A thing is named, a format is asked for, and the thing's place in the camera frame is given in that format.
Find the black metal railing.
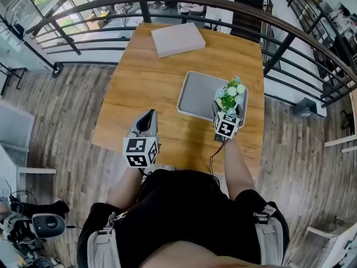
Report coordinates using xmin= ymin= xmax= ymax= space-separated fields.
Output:
xmin=24 ymin=0 xmax=357 ymax=109

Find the flat white box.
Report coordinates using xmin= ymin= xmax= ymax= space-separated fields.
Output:
xmin=150 ymin=22 xmax=207 ymax=59

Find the white and black robot device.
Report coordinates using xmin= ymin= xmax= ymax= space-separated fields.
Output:
xmin=0 ymin=197 xmax=70 ymax=268

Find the person's black shirt torso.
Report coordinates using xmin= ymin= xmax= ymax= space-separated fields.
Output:
xmin=76 ymin=168 xmax=290 ymax=268

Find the person's chin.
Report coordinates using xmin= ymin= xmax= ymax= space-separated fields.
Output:
xmin=138 ymin=240 xmax=262 ymax=268

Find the black floor box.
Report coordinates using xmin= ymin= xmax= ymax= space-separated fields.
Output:
xmin=292 ymin=97 xmax=319 ymax=119

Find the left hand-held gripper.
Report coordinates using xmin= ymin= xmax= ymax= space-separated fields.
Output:
xmin=123 ymin=109 xmax=162 ymax=169

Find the person's left forearm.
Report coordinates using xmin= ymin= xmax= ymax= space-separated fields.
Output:
xmin=107 ymin=165 xmax=143 ymax=209

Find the potted flower with white blooms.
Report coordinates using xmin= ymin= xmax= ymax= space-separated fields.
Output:
xmin=214 ymin=76 xmax=247 ymax=116

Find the grey right shoulder strap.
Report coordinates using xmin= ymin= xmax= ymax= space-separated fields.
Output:
xmin=252 ymin=202 xmax=284 ymax=268

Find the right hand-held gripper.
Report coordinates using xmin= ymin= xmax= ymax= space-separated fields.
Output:
xmin=212 ymin=99 xmax=244 ymax=143

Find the person's right forearm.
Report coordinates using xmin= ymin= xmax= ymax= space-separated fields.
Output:
xmin=223 ymin=137 xmax=257 ymax=201

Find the red and black cable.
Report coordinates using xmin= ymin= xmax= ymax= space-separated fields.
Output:
xmin=209 ymin=137 xmax=227 ymax=190

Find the grey tray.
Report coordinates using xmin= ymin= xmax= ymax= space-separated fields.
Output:
xmin=177 ymin=70 xmax=249 ymax=128

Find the grey left shoulder strap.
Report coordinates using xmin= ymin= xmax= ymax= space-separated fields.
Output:
xmin=86 ymin=212 xmax=129 ymax=268

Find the white cabinet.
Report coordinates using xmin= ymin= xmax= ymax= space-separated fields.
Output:
xmin=0 ymin=100 xmax=36 ymax=154

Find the grey shoulder strap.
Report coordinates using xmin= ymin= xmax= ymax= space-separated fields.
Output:
xmin=86 ymin=212 xmax=129 ymax=268
xmin=252 ymin=202 xmax=284 ymax=268

